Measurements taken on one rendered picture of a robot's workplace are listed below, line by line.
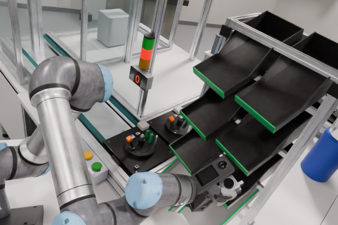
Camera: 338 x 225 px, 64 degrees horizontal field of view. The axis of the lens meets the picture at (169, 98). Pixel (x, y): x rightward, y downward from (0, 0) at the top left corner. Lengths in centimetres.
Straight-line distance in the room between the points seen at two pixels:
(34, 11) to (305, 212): 183
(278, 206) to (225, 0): 480
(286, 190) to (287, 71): 86
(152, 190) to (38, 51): 155
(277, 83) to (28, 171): 85
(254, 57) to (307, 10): 500
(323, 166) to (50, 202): 131
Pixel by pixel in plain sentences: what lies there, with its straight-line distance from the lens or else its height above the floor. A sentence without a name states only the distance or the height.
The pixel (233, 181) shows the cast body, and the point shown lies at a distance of 85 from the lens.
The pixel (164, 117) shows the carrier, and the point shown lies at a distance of 145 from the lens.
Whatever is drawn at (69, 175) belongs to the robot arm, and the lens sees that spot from 62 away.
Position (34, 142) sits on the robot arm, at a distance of 101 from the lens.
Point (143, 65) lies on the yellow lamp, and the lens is 122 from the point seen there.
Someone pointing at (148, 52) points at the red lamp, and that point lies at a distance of 119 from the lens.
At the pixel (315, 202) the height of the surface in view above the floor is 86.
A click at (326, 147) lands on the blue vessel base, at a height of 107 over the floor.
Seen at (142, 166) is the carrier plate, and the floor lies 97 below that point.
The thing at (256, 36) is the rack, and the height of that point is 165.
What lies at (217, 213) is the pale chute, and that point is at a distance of 104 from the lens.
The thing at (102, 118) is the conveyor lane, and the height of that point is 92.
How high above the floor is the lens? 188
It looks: 35 degrees down
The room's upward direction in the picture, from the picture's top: 15 degrees clockwise
